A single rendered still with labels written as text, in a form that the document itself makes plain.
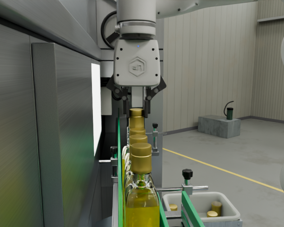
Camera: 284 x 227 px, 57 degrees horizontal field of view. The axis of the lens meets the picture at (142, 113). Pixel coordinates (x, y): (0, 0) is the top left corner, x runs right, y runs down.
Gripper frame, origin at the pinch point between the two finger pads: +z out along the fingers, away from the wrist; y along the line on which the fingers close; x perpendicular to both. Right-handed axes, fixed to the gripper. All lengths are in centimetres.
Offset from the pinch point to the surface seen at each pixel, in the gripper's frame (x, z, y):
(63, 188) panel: -21.9, 8.5, -12.3
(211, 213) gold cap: 18.9, 38.2, 25.9
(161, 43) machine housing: 93, -23, 21
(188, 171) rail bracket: 7.6, 18.7, 14.6
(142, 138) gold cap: -13.0, 3.7, 0.1
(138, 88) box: 103, 3, 8
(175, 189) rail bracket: 8.1, 23.9, 11.3
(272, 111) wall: 631, 104, 426
